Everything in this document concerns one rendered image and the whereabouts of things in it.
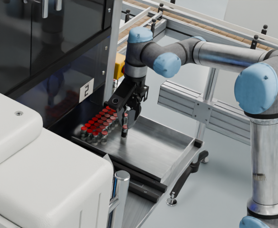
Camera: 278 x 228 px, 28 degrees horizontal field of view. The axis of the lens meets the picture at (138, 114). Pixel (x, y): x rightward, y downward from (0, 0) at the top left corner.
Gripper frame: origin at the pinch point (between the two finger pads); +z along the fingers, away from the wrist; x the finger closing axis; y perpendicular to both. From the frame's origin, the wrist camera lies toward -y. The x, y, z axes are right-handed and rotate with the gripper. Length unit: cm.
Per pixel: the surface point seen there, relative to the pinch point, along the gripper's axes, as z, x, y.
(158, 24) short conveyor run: 0, 28, 78
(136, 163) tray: 5.4, -10.5, -8.9
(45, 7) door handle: -52, 9, -35
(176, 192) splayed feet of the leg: 86, 0, 73
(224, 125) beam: 47, -11, 90
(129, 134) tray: 5.4, -0.8, 3.4
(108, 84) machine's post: -3.1, 15.7, 13.9
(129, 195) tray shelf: 5.7, -16.2, -23.4
